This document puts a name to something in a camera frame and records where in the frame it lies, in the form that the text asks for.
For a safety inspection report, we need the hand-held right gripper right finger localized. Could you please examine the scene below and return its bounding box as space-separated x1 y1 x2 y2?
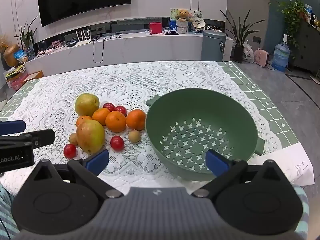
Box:
191 149 288 198

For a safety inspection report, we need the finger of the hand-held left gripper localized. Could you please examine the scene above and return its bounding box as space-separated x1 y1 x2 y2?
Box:
0 120 26 136
0 129 56 148

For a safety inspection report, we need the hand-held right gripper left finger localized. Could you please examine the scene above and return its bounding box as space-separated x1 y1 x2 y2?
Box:
30 149 124 198

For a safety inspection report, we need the yellow-red mango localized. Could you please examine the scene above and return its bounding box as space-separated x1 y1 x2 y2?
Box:
76 119 106 155

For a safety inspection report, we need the orange mandarin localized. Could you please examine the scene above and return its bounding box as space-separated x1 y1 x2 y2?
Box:
92 107 111 126
126 109 147 131
105 110 127 133
76 115 92 128

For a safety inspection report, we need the green plastic colander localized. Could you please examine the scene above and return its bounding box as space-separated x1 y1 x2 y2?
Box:
145 88 265 182

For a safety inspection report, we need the yellow-green pear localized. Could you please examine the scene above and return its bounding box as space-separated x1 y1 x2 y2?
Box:
74 93 100 117

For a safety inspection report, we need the pile of boxes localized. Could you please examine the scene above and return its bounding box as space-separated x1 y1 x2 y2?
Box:
4 65 28 90

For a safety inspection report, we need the brown cardboard box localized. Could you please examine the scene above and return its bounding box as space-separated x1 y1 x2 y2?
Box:
24 70 44 83

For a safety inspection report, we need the golden vase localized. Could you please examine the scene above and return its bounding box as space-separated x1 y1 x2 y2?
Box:
3 44 20 68

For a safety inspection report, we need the blue snack bag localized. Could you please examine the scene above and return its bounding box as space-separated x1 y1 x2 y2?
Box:
14 50 28 63

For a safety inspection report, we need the white paper sheet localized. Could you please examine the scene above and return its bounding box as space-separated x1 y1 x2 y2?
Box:
260 142 315 187

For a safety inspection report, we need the green grid table mat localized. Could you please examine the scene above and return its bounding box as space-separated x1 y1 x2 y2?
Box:
0 61 299 153

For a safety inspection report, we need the dried flower bunch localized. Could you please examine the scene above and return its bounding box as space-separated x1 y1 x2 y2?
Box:
0 35 10 53

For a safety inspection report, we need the white lace tablecloth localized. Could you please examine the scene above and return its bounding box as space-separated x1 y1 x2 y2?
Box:
5 61 283 195

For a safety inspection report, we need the green plant in vase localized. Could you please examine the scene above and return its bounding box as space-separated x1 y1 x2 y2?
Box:
14 16 38 60

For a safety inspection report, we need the white wifi router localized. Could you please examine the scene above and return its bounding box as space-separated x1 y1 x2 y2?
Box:
75 29 92 46

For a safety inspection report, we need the long-leaf potted plant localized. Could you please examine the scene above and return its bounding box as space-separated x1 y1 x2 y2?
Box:
220 9 265 63

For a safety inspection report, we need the white plastic bag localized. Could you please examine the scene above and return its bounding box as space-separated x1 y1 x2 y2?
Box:
242 40 255 63

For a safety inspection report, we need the pink fan heater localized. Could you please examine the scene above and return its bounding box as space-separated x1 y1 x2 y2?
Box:
254 48 269 67

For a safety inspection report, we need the grey trash bin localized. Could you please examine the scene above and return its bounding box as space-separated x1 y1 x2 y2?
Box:
201 29 227 62

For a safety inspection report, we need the white marble media console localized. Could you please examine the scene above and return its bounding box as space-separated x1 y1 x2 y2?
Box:
24 17 233 77

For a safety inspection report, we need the blue water jug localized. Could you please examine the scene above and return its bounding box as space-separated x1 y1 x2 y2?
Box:
272 34 291 72

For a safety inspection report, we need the white wrapped pot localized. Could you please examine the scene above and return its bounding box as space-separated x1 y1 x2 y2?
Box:
176 20 188 34

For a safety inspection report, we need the black flat television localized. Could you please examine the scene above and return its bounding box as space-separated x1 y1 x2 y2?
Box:
36 0 132 27

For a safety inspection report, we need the red box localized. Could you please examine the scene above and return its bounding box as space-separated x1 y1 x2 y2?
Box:
149 22 162 34

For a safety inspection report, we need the printed round fan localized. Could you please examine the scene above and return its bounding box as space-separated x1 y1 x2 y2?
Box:
187 10 207 29

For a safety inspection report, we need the dark grey cabinet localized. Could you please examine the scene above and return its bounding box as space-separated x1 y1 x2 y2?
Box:
291 20 320 83

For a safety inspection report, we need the brown teddy bear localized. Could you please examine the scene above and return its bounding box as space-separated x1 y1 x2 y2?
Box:
175 9 190 22

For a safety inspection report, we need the trailing green vine plant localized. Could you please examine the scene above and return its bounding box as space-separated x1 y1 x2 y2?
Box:
276 0 307 55

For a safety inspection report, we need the black cable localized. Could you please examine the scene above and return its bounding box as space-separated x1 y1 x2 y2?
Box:
92 34 125 64

